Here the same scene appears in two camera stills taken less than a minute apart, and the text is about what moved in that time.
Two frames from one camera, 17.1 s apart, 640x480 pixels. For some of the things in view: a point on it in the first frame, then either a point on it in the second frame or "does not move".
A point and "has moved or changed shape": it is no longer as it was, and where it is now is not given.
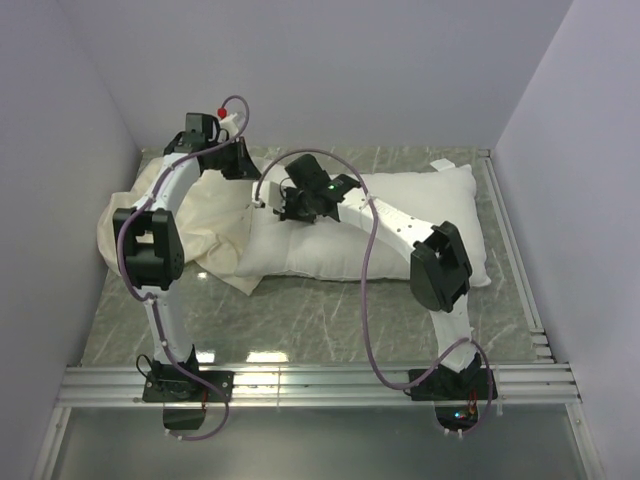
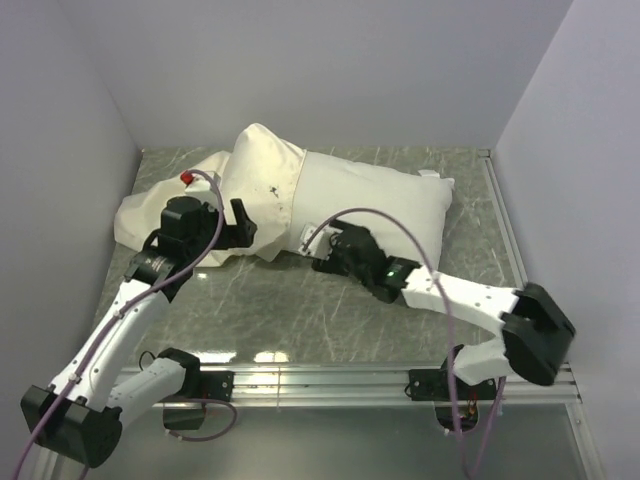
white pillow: (275, 248) has moved or changed shape
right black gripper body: (297, 208) to (336, 263)
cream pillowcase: (215, 213) has moved or changed shape
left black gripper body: (230, 160) to (199, 245)
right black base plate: (445, 384) does not move
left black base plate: (177, 386) does not move
